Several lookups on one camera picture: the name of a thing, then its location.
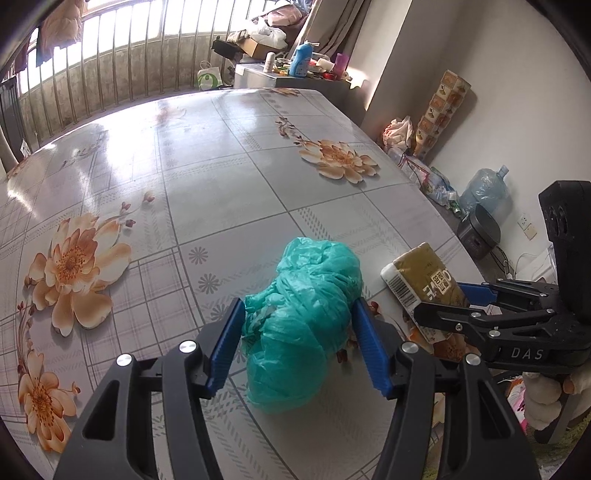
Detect clear bag with red trim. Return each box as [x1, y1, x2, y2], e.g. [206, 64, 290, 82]
[399, 152, 432, 185]

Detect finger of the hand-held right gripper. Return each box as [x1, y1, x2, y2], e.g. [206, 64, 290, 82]
[413, 302, 509, 344]
[459, 281, 561, 315]

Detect metal window railing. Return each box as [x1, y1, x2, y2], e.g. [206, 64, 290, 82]
[0, 0, 259, 153]

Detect beige curtain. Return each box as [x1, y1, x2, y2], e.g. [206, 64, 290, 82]
[307, 0, 370, 63]

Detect pile of pink bags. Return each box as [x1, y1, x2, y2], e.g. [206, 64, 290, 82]
[240, 9, 305, 42]

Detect black cable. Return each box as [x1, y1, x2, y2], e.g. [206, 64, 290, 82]
[492, 247, 555, 282]

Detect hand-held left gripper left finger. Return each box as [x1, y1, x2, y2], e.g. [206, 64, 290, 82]
[53, 298, 246, 480]

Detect pink plastic bag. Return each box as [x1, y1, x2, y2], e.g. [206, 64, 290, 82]
[382, 115, 414, 151]

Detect white and green bag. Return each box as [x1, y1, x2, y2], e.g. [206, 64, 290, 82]
[198, 61, 223, 90]

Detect tile-patterned tall box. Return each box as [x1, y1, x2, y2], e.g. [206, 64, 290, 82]
[413, 69, 472, 160]

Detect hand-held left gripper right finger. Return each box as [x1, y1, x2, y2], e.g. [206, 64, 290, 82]
[352, 299, 541, 480]

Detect blue detergent bottle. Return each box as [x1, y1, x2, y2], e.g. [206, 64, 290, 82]
[288, 41, 315, 78]

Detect large water jug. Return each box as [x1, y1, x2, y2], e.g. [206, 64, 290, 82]
[459, 165, 511, 215]

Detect pink hanging coat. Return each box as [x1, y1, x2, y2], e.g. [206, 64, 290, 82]
[39, 0, 86, 47]

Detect gold tissue pack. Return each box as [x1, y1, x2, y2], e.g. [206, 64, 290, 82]
[381, 242, 472, 344]

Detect green plastic bag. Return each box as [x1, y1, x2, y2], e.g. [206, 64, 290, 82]
[242, 237, 363, 413]

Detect grey cabinet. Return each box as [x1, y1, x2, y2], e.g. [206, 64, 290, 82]
[233, 62, 368, 125]

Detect cardboard box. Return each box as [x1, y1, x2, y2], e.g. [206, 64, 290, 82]
[240, 37, 282, 58]

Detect blue hanging garment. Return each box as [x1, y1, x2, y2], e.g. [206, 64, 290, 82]
[34, 28, 51, 65]

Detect dark rice cooker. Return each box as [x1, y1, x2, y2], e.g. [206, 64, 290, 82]
[457, 203, 502, 261]

